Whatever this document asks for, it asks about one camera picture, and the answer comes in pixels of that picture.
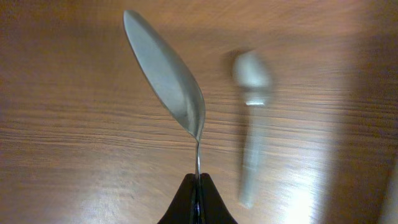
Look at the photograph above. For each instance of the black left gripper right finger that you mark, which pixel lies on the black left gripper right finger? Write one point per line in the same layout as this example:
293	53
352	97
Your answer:
212	209

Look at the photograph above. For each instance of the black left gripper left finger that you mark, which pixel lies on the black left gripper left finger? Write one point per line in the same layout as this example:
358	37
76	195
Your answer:
182	208

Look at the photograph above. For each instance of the small bent spoon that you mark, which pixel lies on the small bent spoon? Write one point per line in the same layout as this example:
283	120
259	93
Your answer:
255	82
168	76

